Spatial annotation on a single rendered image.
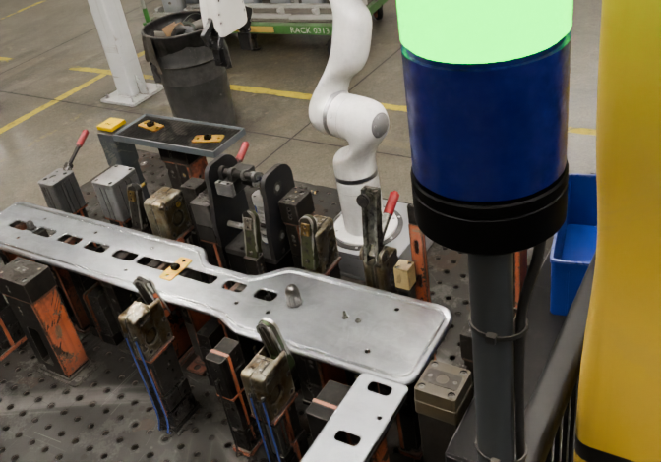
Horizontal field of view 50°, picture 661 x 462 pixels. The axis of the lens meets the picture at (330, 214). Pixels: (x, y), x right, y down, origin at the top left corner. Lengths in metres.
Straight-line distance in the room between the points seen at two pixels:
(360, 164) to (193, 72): 2.63
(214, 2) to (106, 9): 3.87
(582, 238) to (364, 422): 0.63
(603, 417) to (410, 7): 0.38
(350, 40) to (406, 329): 0.76
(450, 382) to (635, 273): 0.80
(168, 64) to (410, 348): 3.28
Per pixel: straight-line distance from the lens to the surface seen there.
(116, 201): 1.98
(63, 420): 1.94
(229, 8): 1.57
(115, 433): 1.85
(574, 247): 1.59
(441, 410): 1.26
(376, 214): 1.48
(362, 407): 1.31
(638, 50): 0.41
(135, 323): 1.57
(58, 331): 1.95
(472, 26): 0.27
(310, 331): 1.47
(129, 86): 5.56
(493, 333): 0.38
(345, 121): 1.83
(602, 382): 0.55
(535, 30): 0.28
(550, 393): 0.58
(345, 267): 2.06
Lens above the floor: 1.98
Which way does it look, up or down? 33 degrees down
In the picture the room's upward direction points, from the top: 10 degrees counter-clockwise
